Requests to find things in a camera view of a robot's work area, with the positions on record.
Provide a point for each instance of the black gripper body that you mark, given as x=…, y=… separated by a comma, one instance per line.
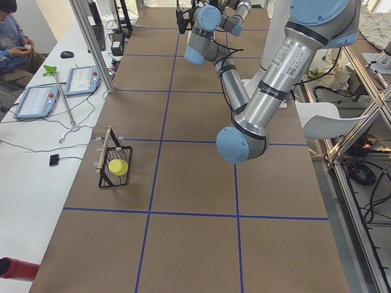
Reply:
x=182, y=19

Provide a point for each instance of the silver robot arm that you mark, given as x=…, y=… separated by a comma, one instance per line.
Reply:
x=228, y=16
x=298, y=29

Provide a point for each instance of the yellow plastic cup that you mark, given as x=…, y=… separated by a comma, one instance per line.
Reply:
x=118, y=167

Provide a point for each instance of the black labelled box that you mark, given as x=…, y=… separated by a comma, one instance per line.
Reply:
x=117, y=44

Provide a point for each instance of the black keyboard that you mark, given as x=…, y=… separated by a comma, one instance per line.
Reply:
x=98, y=30

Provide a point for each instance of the teach pendant tablet far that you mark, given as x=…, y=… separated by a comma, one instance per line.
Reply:
x=82, y=81

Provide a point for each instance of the teach pendant tablet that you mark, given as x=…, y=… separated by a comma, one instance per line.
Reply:
x=82, y=81
x=37, y=102

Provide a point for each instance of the black computer mouse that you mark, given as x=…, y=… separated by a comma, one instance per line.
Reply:
x=66, y=55

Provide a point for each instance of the metal reacher grabber tool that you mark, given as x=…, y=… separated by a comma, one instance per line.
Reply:
x=52, y=71

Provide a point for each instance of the teach pendant tablet near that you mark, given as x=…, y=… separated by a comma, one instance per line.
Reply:
x=37, y=102

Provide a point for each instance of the white chair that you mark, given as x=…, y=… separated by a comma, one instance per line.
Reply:
x=322, y=120

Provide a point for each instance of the seated person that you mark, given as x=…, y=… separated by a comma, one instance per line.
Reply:
x=19, y=60

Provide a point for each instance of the small black device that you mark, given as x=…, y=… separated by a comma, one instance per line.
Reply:
x=54, y=160

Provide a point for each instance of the red cylinder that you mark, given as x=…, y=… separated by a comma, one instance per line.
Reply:
x=16, y=269

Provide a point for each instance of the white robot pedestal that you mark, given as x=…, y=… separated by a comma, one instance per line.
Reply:
x=275, y=37

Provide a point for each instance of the aluminium frame post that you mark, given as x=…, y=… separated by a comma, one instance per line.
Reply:
x=80, y=13

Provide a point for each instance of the black wire cup rack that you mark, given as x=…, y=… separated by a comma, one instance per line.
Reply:
x=112, y=148

